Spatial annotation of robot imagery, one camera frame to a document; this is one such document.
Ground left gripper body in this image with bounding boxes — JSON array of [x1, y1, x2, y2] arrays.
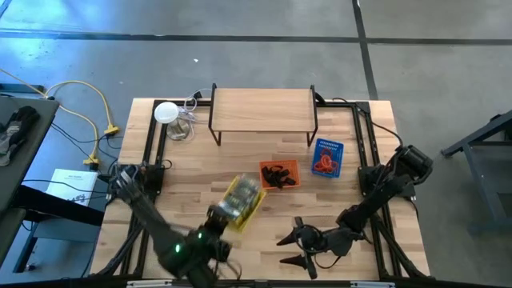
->
[[206, 204, 232, 235]]

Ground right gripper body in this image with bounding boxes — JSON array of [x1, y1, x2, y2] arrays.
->
[[294, 216, 341, 280]]

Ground yellow Crayola crayons box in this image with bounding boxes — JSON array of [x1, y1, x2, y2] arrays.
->
[[231, 182, 259, 203], [222, 198, 249, 220], [236, 174, 262, 194]]

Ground yellow plastic basket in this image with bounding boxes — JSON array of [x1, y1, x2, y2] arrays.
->
[[221, 173, 268, 234]]

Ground black side desk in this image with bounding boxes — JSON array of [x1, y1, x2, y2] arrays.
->
[[0, 94, 61, 213]]

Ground orange plastic basket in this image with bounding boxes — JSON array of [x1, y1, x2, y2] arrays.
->
[[258, 158, 302, 190]]

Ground blue plastic basket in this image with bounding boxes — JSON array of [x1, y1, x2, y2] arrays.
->
[[310, 138, 346, 179]]

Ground wooden shelf riser black legs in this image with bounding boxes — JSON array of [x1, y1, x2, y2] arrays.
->
[[207, 82, 319, 148]]

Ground white mushroom lamp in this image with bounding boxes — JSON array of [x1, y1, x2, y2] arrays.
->
[[154, 101, 193, 142]]

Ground white paper manual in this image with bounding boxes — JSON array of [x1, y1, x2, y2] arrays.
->
[[45, 167, 99, 208]]

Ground dark grey metal table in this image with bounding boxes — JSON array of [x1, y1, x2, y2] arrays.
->
[[441, 108, 512, 234]]

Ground black grey work glove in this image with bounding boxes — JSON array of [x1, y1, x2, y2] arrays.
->
[[0, 105, 42, 167]]

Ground white lamp cable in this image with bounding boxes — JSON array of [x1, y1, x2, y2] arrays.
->
[[175, 87, 213, 142]]

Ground yellow extension cable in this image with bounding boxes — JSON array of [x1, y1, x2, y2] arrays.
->
[[0, 66, 121, 166]]

